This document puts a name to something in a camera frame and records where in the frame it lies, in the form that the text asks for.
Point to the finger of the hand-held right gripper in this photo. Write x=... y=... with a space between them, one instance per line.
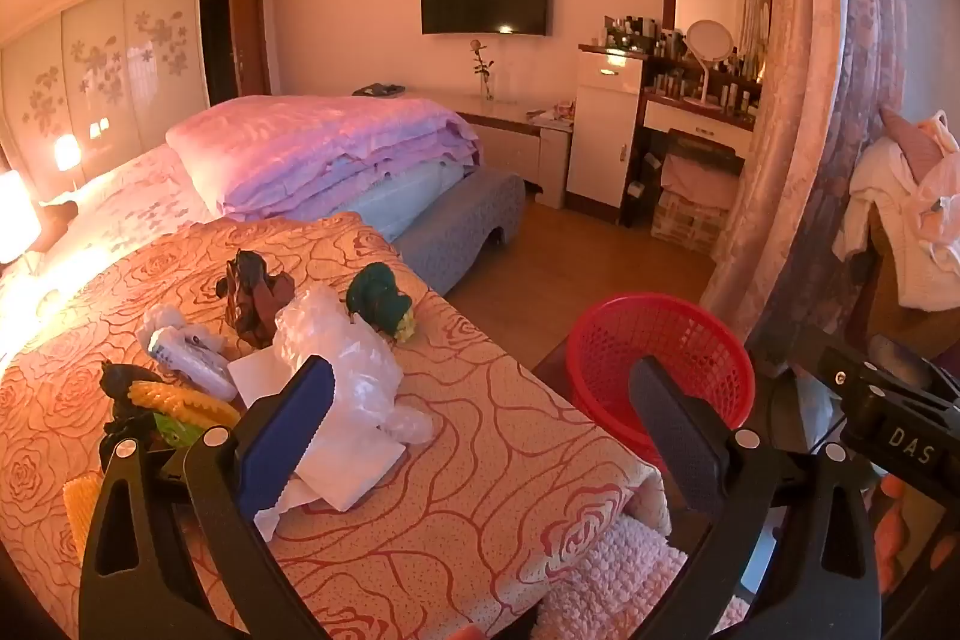
x=847 y=366

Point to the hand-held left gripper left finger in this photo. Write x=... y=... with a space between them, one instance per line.
x=289 y=430

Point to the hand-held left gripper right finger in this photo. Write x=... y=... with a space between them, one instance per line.
x=675 y=430

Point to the green snack packet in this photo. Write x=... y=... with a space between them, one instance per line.
x=176 y=431

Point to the red plastic basket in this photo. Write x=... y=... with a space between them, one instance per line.
x=600 y=340

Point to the white paper sheet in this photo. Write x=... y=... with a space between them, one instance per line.
x=352 y=467

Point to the wooden chair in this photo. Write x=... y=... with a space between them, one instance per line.
x=889 y=302

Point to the clear plastic bag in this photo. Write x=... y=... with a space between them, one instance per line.
x=352 y=362

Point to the yellow corn toy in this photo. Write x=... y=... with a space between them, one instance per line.
x=184 y=406

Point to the brown crumpled wrapper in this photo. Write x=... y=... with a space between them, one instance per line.
x=251 y=299

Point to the pink knitted mat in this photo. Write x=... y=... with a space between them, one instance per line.
x=615 y=572

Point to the green and yellow toy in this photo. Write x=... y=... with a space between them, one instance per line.
x=379 y=302

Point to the white clothes pile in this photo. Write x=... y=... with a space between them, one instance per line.
x=911 y=212

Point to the black crumpled bag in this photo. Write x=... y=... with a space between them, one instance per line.
x=124 y=381

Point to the orange rose pattern blanket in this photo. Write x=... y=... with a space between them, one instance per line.
x=450 y=497

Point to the yellow ribbed item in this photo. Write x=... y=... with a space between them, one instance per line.
x=80 y=509

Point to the padded dressing stool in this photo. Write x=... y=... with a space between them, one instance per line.
x=694 y=190

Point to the patterned pink curtain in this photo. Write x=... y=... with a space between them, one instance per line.
x=802 y=123

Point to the grey bed bench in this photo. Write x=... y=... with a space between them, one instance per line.
x=465 y=220

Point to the pink floral bedsheet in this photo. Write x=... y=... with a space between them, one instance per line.
x=135 y=197

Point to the folded pink quilt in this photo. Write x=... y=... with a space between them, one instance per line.
x=315 y=145

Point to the white cabinet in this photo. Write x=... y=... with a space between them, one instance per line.
x=604 y=138

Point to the dark plush toy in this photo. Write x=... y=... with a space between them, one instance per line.
x=58 y=220

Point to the glowing bedside lamp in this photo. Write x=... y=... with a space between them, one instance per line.
x=16 y=212

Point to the round white makeup mirror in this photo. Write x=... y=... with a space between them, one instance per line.
x=709 y=44

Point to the row of cosmetic bottles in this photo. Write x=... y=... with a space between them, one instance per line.
x=645 y=33

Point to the wooden door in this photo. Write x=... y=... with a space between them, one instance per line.
x=251 y=33

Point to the floral sliding wardrobe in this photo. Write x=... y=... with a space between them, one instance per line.
x=97 y=70

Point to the rose in glass vase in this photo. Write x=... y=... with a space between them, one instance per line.
x=484 y=66

